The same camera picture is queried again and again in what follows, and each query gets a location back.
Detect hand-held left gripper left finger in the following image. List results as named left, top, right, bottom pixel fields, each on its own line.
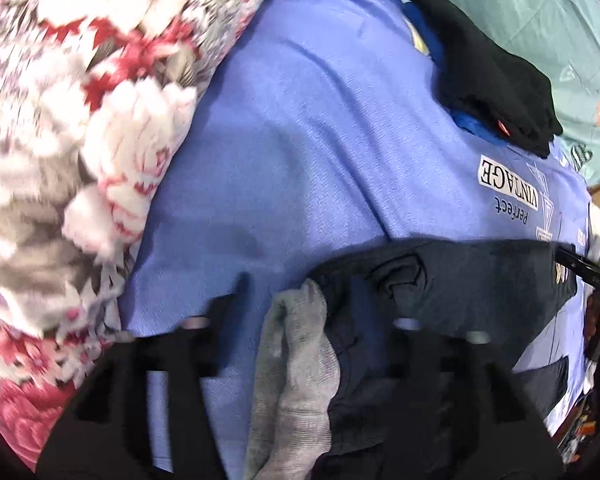
left=35, top=274, right=249, bottom=480

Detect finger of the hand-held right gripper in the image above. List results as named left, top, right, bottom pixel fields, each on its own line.
left=554, top=245, right=600, bottom=306

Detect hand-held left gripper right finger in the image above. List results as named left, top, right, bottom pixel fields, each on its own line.
left=346, top=280, right=567, bottom=480

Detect dark navy pants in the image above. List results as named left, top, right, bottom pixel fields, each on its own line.
left=244, top=237, right=581, bottom=480

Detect bright blue garment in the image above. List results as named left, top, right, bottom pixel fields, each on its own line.
left=405, top=2, right=506, bottom=147

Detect blue printed bedsheet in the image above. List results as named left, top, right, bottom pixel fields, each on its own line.
left=117, top=0, right=593, bottom=480

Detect black folded garment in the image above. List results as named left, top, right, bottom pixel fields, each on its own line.
left=404, top=0, right=564, bottom=157

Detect floral fleece blanket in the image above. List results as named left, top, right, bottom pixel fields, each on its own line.
left=0, top=0, right=288, bottom=471

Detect teal printed sheet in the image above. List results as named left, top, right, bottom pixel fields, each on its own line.
left=357, top=0, right=600, bottom=188

